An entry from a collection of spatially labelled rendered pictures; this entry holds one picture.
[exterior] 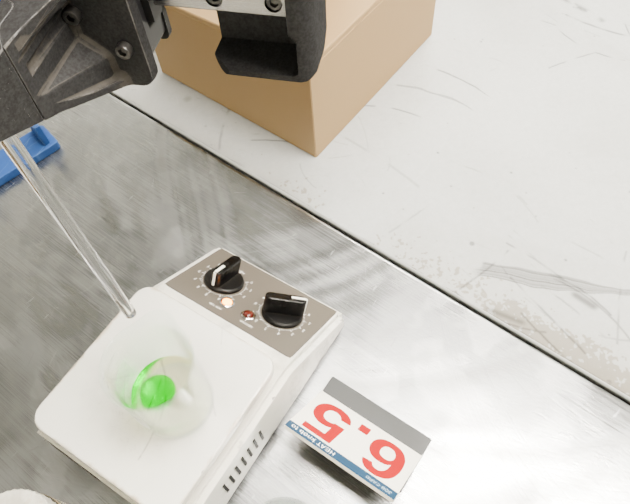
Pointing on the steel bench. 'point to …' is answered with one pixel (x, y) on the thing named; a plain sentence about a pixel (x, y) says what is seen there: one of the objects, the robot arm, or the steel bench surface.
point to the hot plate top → (116, 425)
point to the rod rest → (1, 170)
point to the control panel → (318, 313)
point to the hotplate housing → (224, 477)
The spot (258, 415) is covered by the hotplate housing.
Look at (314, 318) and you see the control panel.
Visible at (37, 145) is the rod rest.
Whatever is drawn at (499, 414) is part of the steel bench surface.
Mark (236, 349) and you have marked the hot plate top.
